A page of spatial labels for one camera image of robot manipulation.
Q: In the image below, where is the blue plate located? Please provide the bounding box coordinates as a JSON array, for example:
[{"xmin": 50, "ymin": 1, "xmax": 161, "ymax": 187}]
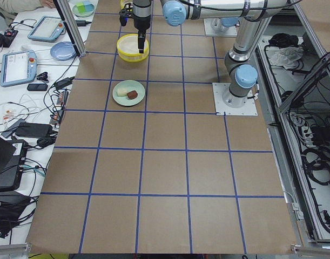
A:
[{"xmin": 50, "ymin": 42, "xmax": 76, "ymax": 61}]

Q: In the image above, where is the yellow bamboo steamer basket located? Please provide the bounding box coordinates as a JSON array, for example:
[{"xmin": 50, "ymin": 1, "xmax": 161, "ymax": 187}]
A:
[{"xmin": 117, "ymin": 33, "xmax": 149, "ymax": 63}]

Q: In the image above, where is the green plate with blocks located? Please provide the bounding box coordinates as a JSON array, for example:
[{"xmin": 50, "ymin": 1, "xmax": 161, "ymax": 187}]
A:
[{"xmin": 72, "ymin": 1, "xmax": 95, "ymax": 17}]

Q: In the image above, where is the teach pendant lower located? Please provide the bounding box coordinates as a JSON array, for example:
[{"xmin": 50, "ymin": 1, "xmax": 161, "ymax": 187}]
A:
[{"xmin": 0, "ymin": 50, "xmax": 37, "ymax": 87}]

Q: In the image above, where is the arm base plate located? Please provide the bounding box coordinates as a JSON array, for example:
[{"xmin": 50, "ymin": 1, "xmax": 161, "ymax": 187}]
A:
[
  {"xmin": 212, "ymin": 83, "xmax": 258, "ymax": 116},
  {"xmin": 204, "ymin": 17, "xmax": 239, "ymax": 37}
]

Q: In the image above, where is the teach pendant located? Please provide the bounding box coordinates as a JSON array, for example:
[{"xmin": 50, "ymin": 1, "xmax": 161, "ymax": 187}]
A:
[
  {"xmin": 28, "ymin": 16, "xmax": 65, "ymax": 42},
  {"xmin": 0, "ymin": 50, "xmax": 37, "ymax": 87}
]

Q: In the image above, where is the black laptop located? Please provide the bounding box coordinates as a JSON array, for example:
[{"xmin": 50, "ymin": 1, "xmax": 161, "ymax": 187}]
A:
[{"xmin": 0, "ymin": 137, "xmax": 28, "ymax": 192}]

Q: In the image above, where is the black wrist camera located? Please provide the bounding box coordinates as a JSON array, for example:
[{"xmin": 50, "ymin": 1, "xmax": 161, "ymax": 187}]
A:
[{"xmin": 119, "ymin": 3, "xmax": 133, "ymax": 26}]

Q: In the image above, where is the teach pendant upper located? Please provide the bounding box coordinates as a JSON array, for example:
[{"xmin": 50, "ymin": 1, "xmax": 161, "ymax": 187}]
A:
[{"xmin": 28, "ymin": 16, "xmax": 65, "ymax": 42}]

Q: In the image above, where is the black phone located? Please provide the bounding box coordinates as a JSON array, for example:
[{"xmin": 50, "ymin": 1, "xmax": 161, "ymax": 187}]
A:
[{"xmin": 27, "ymin": 83, "xmax": 48, "ymax": 92}]

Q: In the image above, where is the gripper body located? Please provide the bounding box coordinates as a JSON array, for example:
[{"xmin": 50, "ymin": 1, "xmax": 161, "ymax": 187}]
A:
[{"xmin": 133, "ymin": 0, "xmax": 152, "ymax": 33}]

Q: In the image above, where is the brown steamed bun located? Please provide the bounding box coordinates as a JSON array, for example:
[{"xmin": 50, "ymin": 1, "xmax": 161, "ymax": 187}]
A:
[{"xmin": 127, "ymin": 90, "xmax": 138, "ymax": 100}]

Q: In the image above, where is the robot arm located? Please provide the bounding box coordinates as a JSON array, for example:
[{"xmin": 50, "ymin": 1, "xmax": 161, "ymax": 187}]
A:
[
  {"xmin": 161, "ymin": 1, "xmax": 288, "ymax": 108},
  {"xmin": 211, "ymin": 17, "xmax": 239, "ymax": 37}
]

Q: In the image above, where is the black power adapter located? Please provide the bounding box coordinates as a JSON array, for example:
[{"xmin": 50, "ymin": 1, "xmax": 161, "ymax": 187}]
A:
[{"xmin": 15, "ymin": 122, "xmax": 52, "ymax": 138}]

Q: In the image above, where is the white steamed bun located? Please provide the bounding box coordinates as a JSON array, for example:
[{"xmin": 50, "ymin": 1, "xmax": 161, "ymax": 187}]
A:
[{"xmin": 117, "ymin": 88, "xmax": 128, "ymax": 97}]

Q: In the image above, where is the aluminium frame post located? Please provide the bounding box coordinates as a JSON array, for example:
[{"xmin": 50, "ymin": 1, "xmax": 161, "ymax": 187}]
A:
[{"xmin": 53, "ymin": 0, "xmax": 86, "ymax": 58}]

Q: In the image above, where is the white cloth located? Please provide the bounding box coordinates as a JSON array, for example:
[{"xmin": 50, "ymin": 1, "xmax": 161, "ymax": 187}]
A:
[{"xmin": 270, "ymin": 46, "xmax": 304, "ymax": 70}]

